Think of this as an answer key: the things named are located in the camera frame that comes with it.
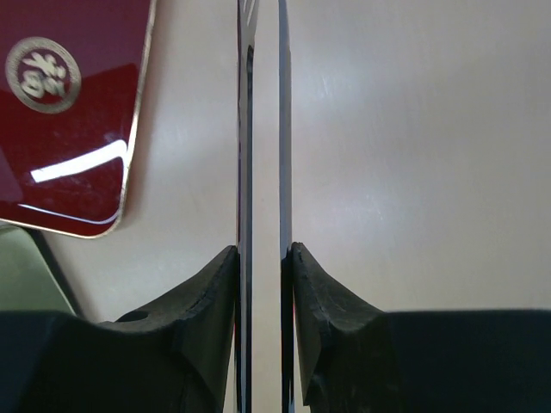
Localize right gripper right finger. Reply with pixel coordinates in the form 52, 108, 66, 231
292, 243, 550, 412

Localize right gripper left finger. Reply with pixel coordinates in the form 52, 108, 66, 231
1, 246, 238, 412

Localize gold tin lid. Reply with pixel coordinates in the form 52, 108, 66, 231
1, 225, 84, 317

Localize red lacquer tray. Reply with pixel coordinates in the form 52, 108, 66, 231
1, 1, 156, 238

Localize metal tongs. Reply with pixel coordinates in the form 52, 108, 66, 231
235, 1, 295, 412

